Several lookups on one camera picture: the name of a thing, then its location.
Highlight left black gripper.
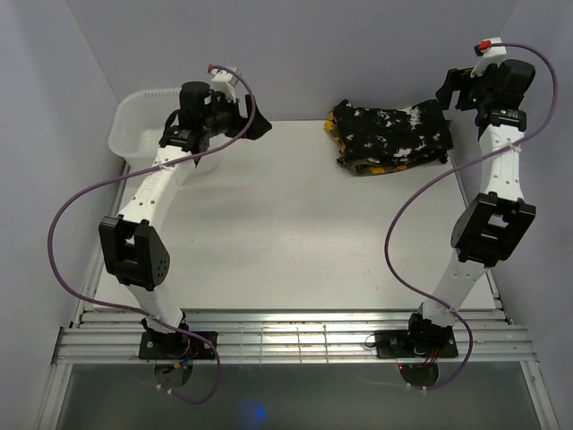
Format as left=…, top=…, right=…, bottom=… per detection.
left=202, top=92, right=271, bottom=141

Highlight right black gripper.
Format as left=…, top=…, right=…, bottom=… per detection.
left=435, top=61, right=502, bottom=111

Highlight black white tie-dye trousers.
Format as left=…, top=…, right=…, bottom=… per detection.
left=325, top=99, right=453, bottom=168

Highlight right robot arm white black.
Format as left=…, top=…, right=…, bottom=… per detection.
left=404, top=59, right=536, bottom=357

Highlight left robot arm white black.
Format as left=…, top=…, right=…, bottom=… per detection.
left=98, top=82, right=272, bottom=358

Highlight folded camouflage trousers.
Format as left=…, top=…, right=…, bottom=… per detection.
left=324, top=116, right=453, bottom=176

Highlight white plastic basin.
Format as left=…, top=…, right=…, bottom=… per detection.
left=107, top=88, right=220, bottom=176

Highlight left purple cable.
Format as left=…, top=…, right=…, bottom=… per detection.
left=47, top=64, right=223, bottom=405

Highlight purple cable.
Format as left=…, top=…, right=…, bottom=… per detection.
left=357, top=41, right=560, bottom=391
left=47, top=64, right=223, bottom=405

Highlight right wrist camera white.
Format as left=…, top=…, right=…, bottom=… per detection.
left=470, top=37, right=507, bottom=78

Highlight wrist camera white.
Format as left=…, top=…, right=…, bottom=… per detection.
left=470, top=37, right=507, bottom=78
left=208, top=64, right=241, bottom=102

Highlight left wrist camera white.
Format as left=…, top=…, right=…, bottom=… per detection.
left=208, top=64, right=241, bottom=102

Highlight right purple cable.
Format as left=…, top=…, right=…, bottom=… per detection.
left=357, top=41, right=560, bottom=391

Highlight aluminium frame rail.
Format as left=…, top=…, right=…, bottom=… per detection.
left=37, top=308, right=559, bottom=429

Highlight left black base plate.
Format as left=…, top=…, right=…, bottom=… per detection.
left=137, top=331, right=215, bottom=361

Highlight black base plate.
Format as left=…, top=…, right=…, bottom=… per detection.
left=374, top=330, right=458, bottom=358
left=137, top=331, right=215, bottom=361

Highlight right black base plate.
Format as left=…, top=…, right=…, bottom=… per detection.
left=374, top=330, right=458, bottom=358

